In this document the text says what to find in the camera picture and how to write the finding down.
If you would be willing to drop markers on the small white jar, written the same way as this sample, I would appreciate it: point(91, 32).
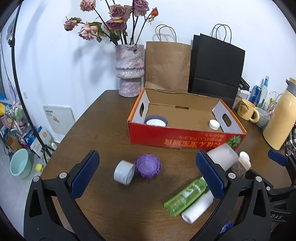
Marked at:
point(214, 124)

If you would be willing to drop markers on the grey bowl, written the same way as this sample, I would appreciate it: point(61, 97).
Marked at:
point(262, 117)

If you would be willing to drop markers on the dried rose bouquet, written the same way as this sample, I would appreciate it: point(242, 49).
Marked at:
point(118, 14)

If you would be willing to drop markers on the white screw cap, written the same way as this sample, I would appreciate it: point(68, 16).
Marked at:
point(245, 157)

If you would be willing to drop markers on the yellow green toy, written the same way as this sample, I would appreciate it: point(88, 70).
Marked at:
point(38, 166)

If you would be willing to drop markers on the white tube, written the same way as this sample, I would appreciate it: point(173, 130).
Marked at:
point(196, 210)

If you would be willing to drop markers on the wall socket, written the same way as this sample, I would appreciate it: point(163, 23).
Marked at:
point(25, 94)

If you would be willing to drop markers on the purple rimmed white jar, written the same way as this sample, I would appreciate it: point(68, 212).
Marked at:
point(155, 121)

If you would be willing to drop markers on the translucent plastic container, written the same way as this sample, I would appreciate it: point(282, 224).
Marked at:
point(224, 155)

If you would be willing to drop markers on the yellow bear mug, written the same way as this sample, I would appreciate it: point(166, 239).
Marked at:
point(246, 110)

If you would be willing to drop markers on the white panel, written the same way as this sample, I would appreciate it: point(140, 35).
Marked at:
point(59, 119)

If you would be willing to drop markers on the brown paper bag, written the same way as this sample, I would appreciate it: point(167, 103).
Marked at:
point(166, 64)

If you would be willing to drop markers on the clear glass cup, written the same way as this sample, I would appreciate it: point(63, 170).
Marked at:
point(272, 99)

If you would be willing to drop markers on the grey tape roll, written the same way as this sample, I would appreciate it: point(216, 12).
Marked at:
point(120, 172)

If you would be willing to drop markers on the pink marbled vase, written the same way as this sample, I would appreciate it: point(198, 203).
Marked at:
point(129, 64)

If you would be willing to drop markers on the seed filled jar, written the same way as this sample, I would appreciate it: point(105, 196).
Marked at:
point(238, 99)

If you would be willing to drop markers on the black light stand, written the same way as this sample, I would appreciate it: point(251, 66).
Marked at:
point(17, 81)

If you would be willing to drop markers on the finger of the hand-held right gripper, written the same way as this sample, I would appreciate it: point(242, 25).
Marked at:
point(250, 173)
point(277, 158)

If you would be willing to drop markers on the yellow thermos jug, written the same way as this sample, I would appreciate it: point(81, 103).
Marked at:
point(281, 120)

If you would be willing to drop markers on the blue white carton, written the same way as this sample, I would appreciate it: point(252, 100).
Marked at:
point(34, 140)

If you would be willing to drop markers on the blue plastic item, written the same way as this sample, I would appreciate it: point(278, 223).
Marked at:
point(226, 227)

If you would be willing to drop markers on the black paper bag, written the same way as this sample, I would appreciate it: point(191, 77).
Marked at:
point(215, 69)

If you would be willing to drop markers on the cluttered storage rack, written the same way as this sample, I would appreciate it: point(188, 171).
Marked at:
point(10, 113)

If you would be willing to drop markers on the black clips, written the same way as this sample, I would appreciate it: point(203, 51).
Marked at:
point(244, 84)

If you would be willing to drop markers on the red cardboard box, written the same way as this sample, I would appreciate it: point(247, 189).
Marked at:
point(185, 139)

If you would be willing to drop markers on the green plastic basin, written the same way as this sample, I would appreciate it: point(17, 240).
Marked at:
point(20, 163)

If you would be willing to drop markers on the small cardboard box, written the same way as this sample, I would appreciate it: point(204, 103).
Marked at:
point(12, 142)

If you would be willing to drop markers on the green spray bottle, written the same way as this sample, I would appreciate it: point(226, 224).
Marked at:
point(182, 197)

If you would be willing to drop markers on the clear glass bottle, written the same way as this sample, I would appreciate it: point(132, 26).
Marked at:
point(265, 89)

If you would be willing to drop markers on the blue drink can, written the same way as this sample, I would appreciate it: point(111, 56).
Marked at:
point(256, 95)

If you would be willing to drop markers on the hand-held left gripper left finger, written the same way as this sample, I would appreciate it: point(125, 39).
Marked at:
point(84, 176)

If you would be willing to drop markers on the purple ridged lid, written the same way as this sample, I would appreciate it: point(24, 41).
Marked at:
point(148, 165)

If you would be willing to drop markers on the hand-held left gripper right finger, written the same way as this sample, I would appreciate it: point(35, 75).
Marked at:
point(209, 176)

